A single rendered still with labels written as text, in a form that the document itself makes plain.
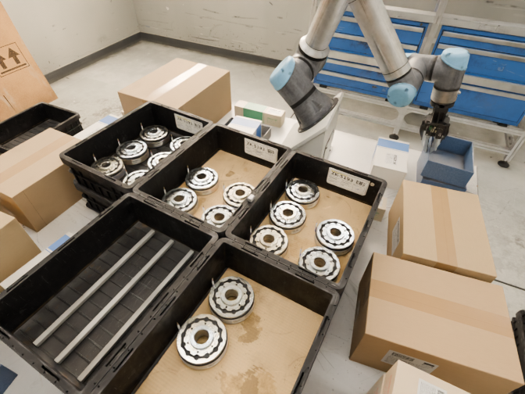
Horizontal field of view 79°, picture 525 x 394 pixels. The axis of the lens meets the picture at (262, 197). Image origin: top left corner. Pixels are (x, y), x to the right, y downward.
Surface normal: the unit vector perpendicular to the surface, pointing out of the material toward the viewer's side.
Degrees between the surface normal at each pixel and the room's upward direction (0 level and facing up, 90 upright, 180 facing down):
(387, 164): 0
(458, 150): 90
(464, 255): 0
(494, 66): 90
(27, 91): 72
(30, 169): 0
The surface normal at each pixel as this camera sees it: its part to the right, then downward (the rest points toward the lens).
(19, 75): 0.88, 0.14
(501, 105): -0.41, 0.64
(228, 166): 0.02, -0.71
